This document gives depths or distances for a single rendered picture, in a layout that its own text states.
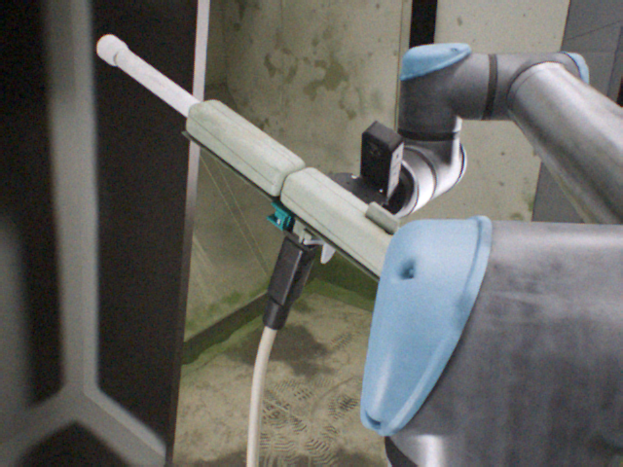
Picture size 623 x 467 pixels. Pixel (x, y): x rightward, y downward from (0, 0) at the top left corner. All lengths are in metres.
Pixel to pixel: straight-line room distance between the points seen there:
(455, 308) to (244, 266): 2.64
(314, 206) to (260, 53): 2.54
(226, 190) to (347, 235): 2.42
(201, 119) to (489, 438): 0.49
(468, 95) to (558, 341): 0.58
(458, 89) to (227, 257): 2.15
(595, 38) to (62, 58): 1.74
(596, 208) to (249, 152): 0.34
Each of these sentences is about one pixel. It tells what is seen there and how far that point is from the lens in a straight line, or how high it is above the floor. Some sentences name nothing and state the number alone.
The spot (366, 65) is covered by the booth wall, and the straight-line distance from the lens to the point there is 2.73.
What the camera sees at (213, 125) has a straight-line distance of 0.67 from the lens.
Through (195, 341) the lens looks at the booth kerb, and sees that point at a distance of 2.66.
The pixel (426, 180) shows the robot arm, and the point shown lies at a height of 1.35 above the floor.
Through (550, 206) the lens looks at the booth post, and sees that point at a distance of 2.51.
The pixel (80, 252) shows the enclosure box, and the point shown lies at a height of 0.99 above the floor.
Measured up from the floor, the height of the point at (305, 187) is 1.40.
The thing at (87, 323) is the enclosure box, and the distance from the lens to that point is 1.64.
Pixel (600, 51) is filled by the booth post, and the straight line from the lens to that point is 2.37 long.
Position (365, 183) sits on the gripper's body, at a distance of 0.73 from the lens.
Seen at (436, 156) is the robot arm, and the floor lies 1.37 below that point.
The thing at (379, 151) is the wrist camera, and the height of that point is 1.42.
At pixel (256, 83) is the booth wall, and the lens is 3.15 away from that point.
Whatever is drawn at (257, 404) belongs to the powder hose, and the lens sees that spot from 0.81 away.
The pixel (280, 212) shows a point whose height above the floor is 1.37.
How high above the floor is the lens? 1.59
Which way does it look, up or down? 23 degrees down
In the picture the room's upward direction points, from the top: straight up
